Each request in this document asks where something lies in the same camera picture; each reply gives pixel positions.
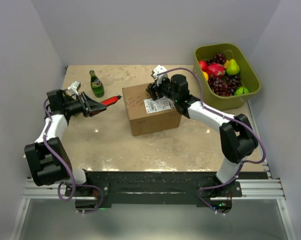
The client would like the upper dark grape bunch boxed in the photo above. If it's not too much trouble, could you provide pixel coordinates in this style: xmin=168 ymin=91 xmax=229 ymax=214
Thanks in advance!
xmin=205 ymin=52 xmax=227 ymax=65

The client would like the lower dark grape bunch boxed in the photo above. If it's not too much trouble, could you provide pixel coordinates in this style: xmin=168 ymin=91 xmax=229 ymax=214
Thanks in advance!
xmin=208 ymin=75 xmax=243 ymax=97

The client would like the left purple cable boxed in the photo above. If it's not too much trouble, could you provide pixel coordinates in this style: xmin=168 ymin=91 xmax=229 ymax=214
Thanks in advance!
xmin=42 ymin=97 xmax=78 ymax=202

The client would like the white shipping label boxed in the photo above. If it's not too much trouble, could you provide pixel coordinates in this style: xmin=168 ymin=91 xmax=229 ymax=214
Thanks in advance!
xmin=144 ymin=97 xmax=175 ymax=114

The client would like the purple cable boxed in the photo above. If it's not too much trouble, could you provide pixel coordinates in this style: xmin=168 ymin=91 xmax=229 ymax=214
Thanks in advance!
xmin=42 ymin=97 xmax=78 ymax=202
xmin=156 ymin=67 xmax=267 ymax=186

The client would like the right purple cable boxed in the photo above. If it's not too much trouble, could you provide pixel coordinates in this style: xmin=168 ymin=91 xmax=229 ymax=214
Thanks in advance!
xmin=156 ymin=67 xmax=267 ymax=186

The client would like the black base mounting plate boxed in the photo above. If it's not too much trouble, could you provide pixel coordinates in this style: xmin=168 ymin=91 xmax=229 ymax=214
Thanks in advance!
xmin=75 ymin=171 xmax=268 ymax=213

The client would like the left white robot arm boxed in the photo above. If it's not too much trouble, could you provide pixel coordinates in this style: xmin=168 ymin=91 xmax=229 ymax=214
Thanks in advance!
xmin=24 ymin=89 xmax=109 ymax=186

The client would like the red apple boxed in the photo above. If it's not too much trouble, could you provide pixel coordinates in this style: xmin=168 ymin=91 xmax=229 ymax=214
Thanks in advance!
xmin=198 ymin=60 xmax=208 ymax=72

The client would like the green pear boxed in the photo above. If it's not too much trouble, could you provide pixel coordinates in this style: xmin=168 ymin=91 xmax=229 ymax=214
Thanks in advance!
xmin=226 ymin=59 xmax=240 ymax=76

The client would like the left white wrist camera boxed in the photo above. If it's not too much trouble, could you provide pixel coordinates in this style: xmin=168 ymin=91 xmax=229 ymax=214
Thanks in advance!
xmin=67 ymin=81 xmax=81 ymax=96

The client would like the far green glass bottle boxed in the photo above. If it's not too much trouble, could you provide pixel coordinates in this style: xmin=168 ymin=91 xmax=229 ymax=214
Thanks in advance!
xmin=89 ymin=70 xmax=105 ymax=98

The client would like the dark grape bunch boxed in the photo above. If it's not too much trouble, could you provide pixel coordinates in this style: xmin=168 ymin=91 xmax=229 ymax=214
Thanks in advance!
xmin=205 ymin=52 xmax=227 ymax=65
xmin=208 ymin=75 xmax=243 ymax=97

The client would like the pink dragon fruit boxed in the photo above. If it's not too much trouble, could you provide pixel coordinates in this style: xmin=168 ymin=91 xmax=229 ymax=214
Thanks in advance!
xmin=206 ymin=63 xmax=226 ymax=76

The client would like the red black utility knife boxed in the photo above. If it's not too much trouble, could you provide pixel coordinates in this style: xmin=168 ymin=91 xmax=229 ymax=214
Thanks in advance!
xmin=100 ymin=95 xmax=122 ymax=107

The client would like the green plastic fruit bin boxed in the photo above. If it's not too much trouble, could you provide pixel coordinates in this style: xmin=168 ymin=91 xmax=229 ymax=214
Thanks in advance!
xmin=193 ymin=43 xmax=261 ymax=111

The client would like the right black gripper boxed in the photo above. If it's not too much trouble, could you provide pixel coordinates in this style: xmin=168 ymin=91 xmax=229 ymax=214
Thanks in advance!
xmin=146 ymin=77 xmax=178 ymax=103

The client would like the brown cardboard express box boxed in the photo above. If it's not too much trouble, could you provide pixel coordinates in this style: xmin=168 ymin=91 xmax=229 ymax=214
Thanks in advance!
xmin=122 ymin=83 xmax=182 ymax=137

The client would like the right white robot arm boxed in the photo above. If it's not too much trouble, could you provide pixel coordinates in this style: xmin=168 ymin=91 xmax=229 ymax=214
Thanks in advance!
xmin=146 ymin=72 xmax=259 ymax=197

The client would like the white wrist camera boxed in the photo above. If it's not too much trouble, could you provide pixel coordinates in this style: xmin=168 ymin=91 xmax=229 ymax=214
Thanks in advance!
xmin=151 ymin=64 xmax=168 ymax=86
xmin=67 ymin=81 xmax=81 ymax=96

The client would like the green round fruit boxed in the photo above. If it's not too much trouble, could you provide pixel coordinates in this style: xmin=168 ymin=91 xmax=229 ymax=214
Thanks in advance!
xmin=234 ymin=86 xmax=250 ymax=96

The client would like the orange fruit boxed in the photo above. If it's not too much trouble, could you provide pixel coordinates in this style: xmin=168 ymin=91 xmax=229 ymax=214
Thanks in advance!
xmin=203 ymin=71 xmax=209 ymax=82

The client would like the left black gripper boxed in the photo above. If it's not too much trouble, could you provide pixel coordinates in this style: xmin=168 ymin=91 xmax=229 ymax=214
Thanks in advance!
xmin=63 ymin=91 xmax=107 ymax=118

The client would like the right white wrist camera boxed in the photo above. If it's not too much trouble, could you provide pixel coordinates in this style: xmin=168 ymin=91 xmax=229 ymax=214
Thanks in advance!
xmin=151 ymin=64 xmax=168 ymax=86

